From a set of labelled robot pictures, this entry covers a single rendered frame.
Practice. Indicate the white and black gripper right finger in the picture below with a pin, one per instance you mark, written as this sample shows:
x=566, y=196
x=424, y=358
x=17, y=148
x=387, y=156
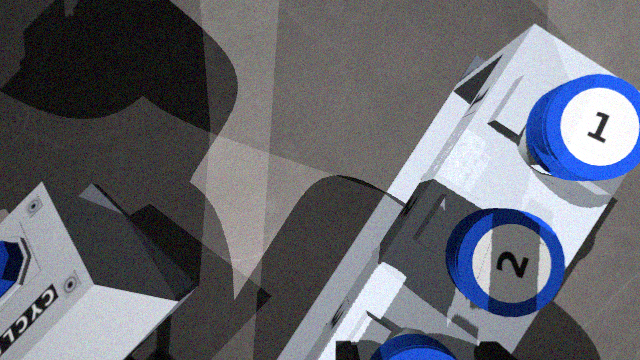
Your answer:
x=491, y=351

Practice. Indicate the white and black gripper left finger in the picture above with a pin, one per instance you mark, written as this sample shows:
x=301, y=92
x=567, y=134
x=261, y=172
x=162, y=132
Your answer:
x=345, y=351

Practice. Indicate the white two-button control box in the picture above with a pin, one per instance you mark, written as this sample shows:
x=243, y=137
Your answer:
x=76, y=283

